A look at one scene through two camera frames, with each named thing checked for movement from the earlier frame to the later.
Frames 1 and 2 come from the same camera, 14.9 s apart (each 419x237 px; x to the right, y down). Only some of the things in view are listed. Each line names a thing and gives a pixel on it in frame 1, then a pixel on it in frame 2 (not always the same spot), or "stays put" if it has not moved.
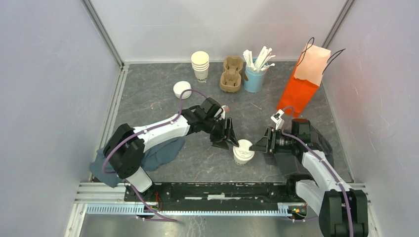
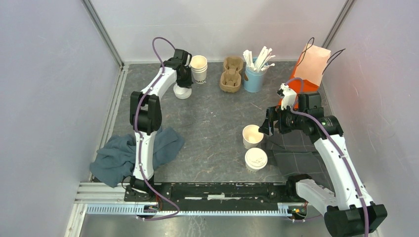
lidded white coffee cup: (242, 153) -> (256, 158)
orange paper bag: (305, 80) stays put
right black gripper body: (283, 141) -> (287, 120)
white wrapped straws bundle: (261, 62) stays put
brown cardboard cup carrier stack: (230, 79) stays put
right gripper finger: (261, 145) -> (267, 127)
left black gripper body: (218, 133) -> (186, 81)
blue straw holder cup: (254, 80) stays put
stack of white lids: (180, 86) stays put
